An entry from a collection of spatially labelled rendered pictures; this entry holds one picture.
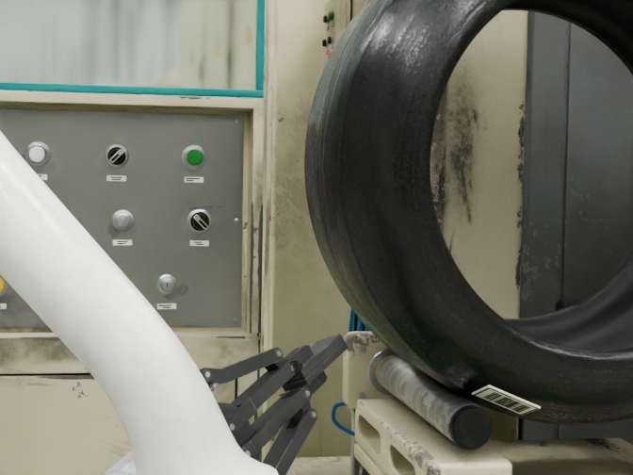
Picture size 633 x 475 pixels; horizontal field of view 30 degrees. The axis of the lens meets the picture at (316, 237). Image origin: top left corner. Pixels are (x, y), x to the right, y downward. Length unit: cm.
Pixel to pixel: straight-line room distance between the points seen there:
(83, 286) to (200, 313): 118
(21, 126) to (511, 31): 76
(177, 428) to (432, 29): 60
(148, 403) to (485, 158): 95
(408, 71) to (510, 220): 47
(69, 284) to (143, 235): 116
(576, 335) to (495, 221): 19
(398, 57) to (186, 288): 81
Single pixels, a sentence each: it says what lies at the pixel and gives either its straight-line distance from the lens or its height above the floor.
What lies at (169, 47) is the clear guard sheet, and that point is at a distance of 186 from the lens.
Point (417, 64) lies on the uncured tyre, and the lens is 117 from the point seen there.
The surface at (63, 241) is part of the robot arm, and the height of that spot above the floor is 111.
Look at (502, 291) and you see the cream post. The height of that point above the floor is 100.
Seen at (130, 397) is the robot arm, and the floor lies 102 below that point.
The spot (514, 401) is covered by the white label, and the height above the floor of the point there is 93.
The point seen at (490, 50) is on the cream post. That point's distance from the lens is 159.
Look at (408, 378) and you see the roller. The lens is 139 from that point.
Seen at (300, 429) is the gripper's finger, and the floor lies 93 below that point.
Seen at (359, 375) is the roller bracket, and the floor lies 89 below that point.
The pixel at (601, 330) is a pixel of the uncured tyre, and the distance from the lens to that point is 153.
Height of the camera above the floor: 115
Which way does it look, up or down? 3 degrees down
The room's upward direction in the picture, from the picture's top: 1 degrees clockwise
